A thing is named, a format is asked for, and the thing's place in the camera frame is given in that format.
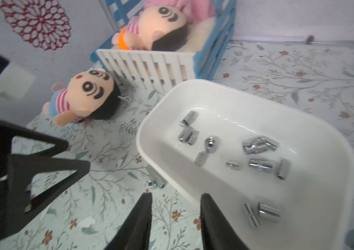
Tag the pink blanket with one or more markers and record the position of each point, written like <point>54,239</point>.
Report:
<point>196,11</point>

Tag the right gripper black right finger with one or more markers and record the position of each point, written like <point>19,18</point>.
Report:
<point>217,233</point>

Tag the white plastic storage box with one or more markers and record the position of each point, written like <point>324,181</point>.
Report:
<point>315,199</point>

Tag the plush doll in crib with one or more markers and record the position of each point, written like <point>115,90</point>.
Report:
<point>157,28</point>

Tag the plush doll on table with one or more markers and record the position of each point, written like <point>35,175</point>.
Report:
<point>91,94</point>

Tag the small chrome socket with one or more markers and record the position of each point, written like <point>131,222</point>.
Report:
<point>211,143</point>

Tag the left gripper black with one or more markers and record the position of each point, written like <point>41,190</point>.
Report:
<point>29,184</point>

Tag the large chrome socket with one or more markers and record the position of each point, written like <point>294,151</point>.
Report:
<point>255,145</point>

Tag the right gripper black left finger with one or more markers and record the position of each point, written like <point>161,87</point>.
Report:
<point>134,234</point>

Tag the blue white toy crib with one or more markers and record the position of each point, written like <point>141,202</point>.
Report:
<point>161,71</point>

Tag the chrome socket long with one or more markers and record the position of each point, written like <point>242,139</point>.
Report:
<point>156,181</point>

